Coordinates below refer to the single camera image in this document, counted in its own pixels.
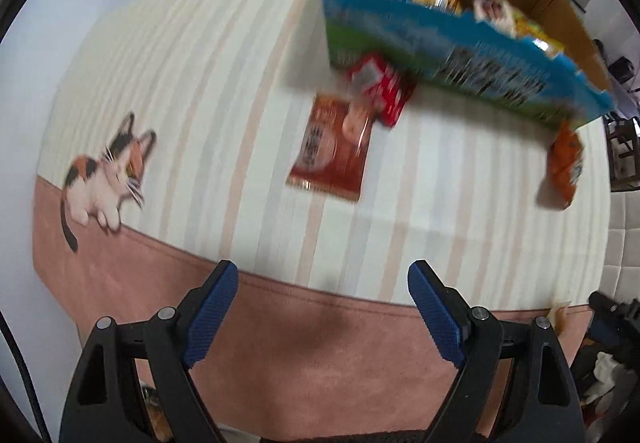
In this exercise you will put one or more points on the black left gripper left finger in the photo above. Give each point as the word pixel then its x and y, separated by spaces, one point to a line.
pixel 105 403

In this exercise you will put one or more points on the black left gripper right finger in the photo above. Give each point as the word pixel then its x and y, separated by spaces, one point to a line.
pixel 513 383

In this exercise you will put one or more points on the brown snack packet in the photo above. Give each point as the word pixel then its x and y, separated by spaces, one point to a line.
pixel 334 149

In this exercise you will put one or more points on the orange snack packet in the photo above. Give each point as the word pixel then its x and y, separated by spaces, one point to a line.
pixel 564 165

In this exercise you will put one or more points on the striped cat print tablecloth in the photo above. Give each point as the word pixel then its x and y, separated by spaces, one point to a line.
pixel 185 132

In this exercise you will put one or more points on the dark wooden chair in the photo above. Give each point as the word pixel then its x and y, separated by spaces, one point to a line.
pixel 622 145

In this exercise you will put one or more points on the small red snack packet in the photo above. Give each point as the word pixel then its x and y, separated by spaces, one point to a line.
pixel 386 88

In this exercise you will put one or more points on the blue green milk carton box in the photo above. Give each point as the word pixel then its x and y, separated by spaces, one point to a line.
pixel 551 74

